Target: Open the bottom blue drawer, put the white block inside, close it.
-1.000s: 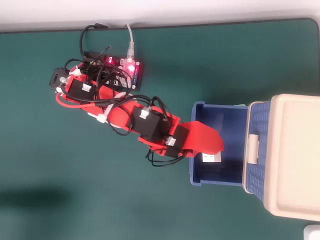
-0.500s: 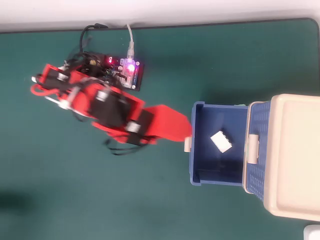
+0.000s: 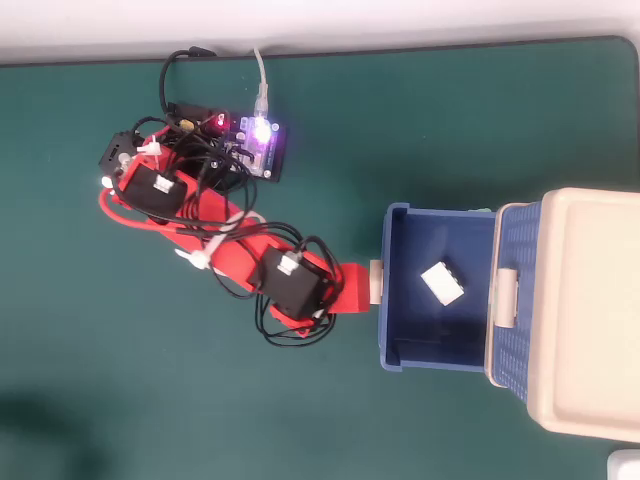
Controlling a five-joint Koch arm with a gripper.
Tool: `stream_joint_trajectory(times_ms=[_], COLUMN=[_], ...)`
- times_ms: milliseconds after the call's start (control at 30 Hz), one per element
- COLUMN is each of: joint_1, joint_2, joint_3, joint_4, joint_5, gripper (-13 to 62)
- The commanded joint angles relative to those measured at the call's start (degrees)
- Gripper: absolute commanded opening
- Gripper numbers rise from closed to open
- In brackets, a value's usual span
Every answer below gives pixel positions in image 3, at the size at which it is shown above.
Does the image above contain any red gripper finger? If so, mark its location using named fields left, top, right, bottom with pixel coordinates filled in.
left=332, top=262, right=374, bottom=315

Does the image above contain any blue wicker drawer with tape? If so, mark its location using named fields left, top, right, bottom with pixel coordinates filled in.
left=487, top=201, right=545, bottom=404

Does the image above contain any black power cable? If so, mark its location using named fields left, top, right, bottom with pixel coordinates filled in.
left=159, top=45, right=219, bottom=117

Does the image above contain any beige plastic drawer cabinet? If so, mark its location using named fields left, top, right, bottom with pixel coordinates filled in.
left=485, top=187, right=640, bottom=444

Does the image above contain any white box corner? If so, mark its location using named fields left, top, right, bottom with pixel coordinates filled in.
left=606, top=449, right=640, bottom=480

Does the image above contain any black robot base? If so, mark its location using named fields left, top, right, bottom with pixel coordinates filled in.
left=97, top=128, right=152, bottom=175

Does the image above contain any white usb cable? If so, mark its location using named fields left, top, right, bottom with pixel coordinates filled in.
left=251, top=46, right=272, bottom=122

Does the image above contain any white zip tie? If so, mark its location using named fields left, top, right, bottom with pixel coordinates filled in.
left=174, top=209, right=267, bottom=272
left=136, top=134, right=165, bottom=170

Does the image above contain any white toy brick cube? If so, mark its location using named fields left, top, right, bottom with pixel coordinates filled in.
left=420, top=261, right=467, bottom=308

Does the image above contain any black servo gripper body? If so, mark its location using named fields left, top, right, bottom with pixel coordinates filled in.
left=251, top=247, right=347, bottom=341

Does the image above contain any lit controller circuit board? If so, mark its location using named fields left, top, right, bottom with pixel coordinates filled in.
left=166, top=101, right=290, bottom=185

